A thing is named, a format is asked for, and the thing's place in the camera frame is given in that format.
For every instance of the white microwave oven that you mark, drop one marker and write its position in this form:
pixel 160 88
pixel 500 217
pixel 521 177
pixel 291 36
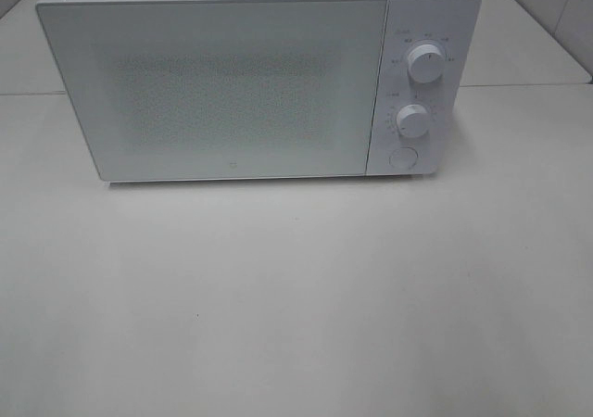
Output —
pixel 449 23

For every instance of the white microwave knob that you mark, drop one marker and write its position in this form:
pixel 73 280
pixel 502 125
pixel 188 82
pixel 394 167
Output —
pixel 425 62
pixel 413 121

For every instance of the white microwave door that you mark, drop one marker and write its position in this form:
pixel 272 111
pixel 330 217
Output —
pixel 222 90

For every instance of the round white door button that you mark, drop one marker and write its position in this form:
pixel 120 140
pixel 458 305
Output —
pixel 403 159

